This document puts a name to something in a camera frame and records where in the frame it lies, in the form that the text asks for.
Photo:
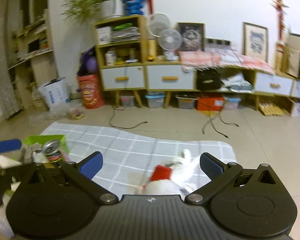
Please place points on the red storage box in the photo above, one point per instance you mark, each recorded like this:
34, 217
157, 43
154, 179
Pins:
214, 103

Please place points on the white desk fan lower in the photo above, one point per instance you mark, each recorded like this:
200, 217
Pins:
170, 40

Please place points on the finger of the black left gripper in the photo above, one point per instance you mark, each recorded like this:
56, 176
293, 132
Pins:
10, 145

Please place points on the potted green plant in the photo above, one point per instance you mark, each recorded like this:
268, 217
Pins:
100, 0

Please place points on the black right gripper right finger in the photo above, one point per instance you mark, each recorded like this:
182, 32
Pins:
221, 175

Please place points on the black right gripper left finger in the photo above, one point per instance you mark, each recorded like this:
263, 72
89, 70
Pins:
81, 175

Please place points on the purple plush toy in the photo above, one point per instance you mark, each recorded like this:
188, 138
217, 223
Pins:
88, 62

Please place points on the tall wooden shelf cabinet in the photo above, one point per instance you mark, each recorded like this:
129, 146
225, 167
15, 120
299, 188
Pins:
121, 48

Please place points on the long low wooden tv bench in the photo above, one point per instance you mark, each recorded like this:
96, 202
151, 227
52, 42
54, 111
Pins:
248, 81

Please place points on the grey checkered cloth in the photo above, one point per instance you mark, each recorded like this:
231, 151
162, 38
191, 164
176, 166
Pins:
128, 158

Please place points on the tin can with label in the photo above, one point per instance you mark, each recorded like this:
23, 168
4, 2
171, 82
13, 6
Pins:
53, 152

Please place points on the red snack bucket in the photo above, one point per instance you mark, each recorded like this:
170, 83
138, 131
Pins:
91, 91

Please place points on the framed cartoon drawing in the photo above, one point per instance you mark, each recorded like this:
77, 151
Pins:
255, 41

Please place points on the white desk fan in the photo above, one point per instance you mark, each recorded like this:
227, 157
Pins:
170, 40
156, 23

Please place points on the blue plush toy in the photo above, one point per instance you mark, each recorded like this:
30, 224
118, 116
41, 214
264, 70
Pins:
133, 7

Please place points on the low wooden drawer cabinet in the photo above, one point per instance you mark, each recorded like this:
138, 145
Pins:
169, 78

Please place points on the dark framed cat picture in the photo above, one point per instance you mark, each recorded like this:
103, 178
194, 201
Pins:
193, 35

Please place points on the pink checkered cloth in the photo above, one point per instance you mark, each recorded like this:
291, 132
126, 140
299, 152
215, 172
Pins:
191, 60

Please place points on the white desk fan upper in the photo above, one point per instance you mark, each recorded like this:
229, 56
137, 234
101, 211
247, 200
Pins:
156, 23

